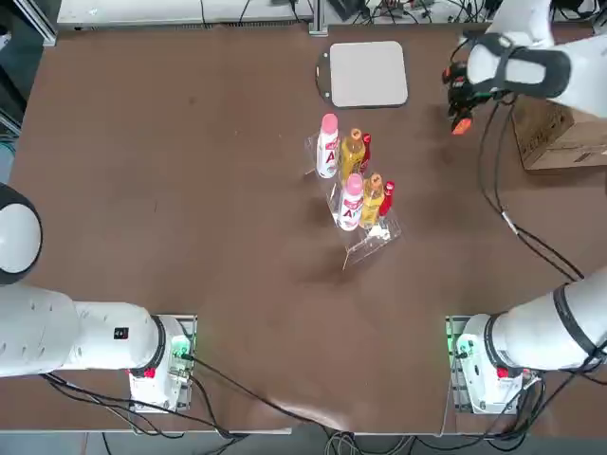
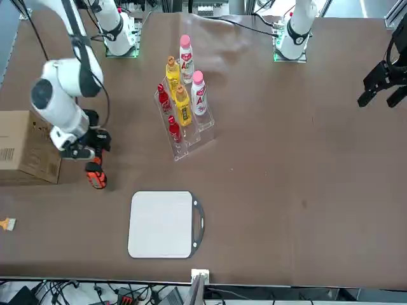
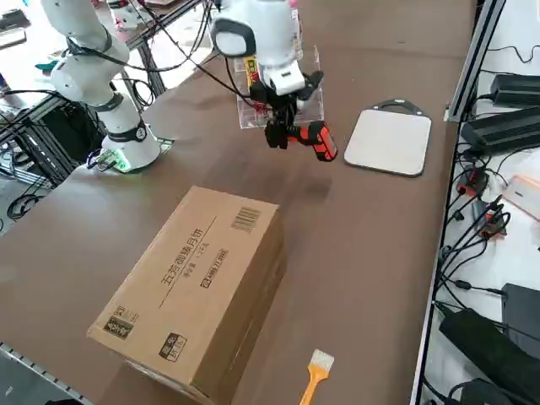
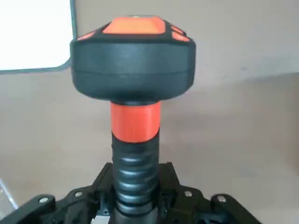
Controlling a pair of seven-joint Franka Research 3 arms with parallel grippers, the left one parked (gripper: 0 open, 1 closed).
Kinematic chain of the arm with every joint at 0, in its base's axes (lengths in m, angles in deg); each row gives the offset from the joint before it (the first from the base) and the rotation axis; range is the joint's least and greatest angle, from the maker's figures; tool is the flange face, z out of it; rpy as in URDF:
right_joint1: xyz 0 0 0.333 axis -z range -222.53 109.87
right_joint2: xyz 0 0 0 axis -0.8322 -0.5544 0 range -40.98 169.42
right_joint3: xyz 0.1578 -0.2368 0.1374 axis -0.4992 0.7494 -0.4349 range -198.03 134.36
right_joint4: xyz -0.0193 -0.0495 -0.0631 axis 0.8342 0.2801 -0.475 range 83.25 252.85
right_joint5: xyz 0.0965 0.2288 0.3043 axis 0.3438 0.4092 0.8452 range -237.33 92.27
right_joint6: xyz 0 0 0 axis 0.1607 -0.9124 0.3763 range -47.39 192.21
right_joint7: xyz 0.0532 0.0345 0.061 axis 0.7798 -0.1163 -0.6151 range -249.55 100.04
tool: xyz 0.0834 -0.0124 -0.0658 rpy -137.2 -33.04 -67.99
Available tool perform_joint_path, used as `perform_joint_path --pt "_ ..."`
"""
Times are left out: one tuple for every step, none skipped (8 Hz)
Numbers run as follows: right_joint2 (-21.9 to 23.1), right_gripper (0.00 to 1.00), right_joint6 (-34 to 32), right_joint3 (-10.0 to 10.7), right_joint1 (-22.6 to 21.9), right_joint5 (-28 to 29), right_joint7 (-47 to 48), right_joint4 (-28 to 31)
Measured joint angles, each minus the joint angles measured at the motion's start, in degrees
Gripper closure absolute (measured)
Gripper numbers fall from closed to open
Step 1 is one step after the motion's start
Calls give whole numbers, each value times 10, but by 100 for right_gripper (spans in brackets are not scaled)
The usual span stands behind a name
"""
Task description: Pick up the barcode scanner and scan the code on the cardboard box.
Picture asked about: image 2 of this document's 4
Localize white bottle pink cap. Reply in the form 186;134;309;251
191;70;208;116
179;34;195;85

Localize black red power strip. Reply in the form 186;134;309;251
116;287;142;305

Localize black foot cable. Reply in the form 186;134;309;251
195;14;280;39

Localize brown cardboard box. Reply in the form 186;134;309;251
0;110;63;186

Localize yellow drink bottle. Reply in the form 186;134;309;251
165;56;181;96
174;85;193;127

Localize aluminium frame rail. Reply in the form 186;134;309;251
384;0;407;28

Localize white board black handle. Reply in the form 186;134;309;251
127;190;205;260

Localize red cola bottle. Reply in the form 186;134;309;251
167;116;183;144
156;83;173;116

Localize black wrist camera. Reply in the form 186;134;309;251
59;144;96;162

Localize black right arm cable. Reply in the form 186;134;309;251
62;0;111;130

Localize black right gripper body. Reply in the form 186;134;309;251
81;109;113;153

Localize clear acrylic stepped shelf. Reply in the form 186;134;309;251
153;74;216;163

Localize orange black barcode scanner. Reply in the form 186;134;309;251
85;148;109;191

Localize aluminium frame post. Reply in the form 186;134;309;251
190;268;211;305

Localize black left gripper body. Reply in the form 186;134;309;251
386;18;407;85

